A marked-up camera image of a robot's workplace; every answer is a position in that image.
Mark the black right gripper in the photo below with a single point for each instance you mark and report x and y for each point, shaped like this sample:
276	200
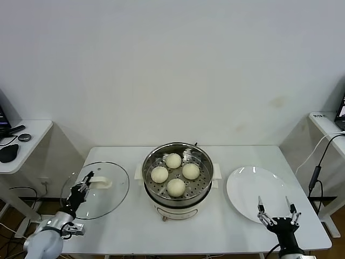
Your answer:
284	228

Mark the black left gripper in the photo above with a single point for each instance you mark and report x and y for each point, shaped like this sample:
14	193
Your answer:
76	197

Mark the white steamed baozi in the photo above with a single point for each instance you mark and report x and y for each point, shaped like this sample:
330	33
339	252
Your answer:
176	187
191	171
159	174
173	160

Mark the perforated steel steamer basket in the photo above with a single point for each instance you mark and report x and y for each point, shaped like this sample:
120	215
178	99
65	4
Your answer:
199	186

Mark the large white plate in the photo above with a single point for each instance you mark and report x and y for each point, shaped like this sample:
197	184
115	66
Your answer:
248	189

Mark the white side desk with mouse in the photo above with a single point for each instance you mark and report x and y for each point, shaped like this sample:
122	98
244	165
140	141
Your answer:
32	140

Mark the round grey disc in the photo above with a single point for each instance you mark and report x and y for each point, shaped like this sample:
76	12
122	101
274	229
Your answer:
25	137

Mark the black computer mouse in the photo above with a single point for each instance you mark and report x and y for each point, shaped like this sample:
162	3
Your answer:
9	153

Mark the black stick-shaped device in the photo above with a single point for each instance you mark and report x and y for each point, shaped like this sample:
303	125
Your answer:
17	129

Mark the cream electric cooker pot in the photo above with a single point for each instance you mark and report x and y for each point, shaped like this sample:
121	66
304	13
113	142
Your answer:
175	210

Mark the white side desk with label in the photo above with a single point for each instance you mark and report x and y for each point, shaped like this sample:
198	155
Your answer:
323	124

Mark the small printed desk label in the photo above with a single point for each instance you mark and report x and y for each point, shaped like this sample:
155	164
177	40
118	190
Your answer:
319	116

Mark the dark laptop with purple screen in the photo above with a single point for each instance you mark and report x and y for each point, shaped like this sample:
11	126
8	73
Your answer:
3	118

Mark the black laptop with lit screen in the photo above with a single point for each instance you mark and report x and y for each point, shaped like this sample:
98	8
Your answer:
341	110

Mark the white wall outlet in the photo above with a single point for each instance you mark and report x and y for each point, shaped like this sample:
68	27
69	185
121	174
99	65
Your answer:
44	181

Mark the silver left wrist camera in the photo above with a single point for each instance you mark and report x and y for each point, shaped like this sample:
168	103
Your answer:
75	230

